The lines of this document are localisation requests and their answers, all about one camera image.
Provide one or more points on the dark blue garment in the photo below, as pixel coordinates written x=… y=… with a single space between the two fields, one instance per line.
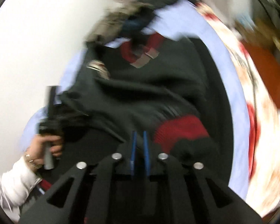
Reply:
x=136 y=24

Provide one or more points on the grey-brown crumpled garment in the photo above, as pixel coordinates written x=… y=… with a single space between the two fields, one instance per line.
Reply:
x=109 y=27

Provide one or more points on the metal wrist watch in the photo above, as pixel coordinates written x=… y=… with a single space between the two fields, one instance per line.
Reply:
x=30 y=159

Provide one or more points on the white sleeved left forearm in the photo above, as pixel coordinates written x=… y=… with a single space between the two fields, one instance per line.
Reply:
x=17 y=183

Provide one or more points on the person's left hand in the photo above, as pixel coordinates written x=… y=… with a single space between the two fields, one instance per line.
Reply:
x=38 y=145

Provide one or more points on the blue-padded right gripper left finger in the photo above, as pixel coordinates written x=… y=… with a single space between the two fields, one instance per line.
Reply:
x=83 y=193

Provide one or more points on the floral blanket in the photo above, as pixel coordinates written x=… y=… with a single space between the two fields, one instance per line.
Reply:
x=264 y=153

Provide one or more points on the light blue bed sheet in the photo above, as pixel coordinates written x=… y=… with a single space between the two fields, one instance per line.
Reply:
x=183 y=19

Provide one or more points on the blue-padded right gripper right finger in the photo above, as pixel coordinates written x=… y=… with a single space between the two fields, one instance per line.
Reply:
x=186 y=188

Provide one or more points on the black red varsity jacket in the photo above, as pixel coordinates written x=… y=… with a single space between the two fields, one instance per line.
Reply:
x=147 y=85

